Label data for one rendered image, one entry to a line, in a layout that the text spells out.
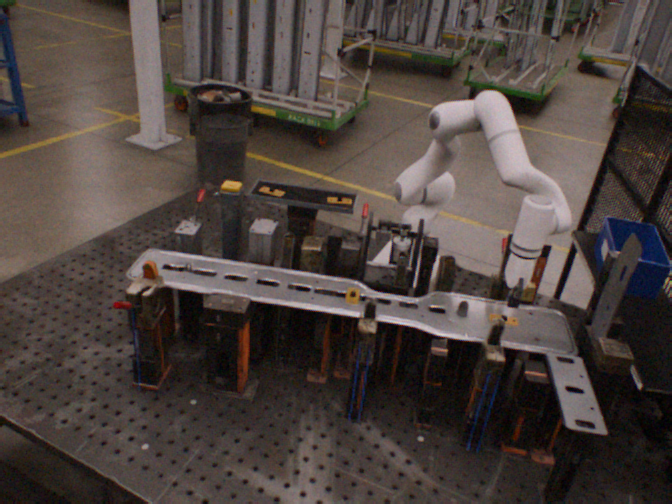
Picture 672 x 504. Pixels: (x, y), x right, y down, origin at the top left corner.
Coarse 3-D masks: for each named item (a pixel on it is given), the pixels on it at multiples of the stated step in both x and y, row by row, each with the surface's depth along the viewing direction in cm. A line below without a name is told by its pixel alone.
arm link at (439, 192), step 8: (440, 176) 216; (448, 176) 218; (432, 184) 215; (440, 184) 216; (448, 184) 217; (432, 192) 215; (440, 192) 216; (448, 192) 218; (432, 200) 218; (440, 200) 219; (448, 200) 220; (416, 208) 226; (424, 208) 224; (432, 208) 222; (440, 208) 221; (408, 216) 225; (416, 216) 223; (424, 216) 223; (432, 216) 222; (416, 224) 223; (424, 224) 223; (432, 224) 227; (416, 232) 225; (424, 232) 225
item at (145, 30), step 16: (128, 0) 482; (144, 0) 476; (144, 16) 482; (144, 32) 488; (144, 48) 495; (144, 64) 502; (160, 64) 513; (144, 80) 510; (160, 80) 518; (144, 96) 518; (160, 96) 524; (144, 112) 526; (160, 112) 531; (144, 128) 534; (160, 128) 535; (144, 144) 530; (160, 144) 534
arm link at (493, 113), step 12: (480, 96) 172; (492, 96) 168; (504, 96) 169; (480, 108) 170; (492, 108) 167; (504, 108) 166; (480, 120) 171; (492, 120) 166; (504, 120) 165; (492, 132) 166
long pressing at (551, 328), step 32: (160, 256) 192; (192, 256) 193; (192, 288) 179; (224, 288) 180; (256, 288) 181; (320, 288) 185; (384, 320) 174; (416, 320) 175; (448, 320) 176; (480, 320) 178; (544, 320) 181; (544, 352) 168; (576, 352) 170
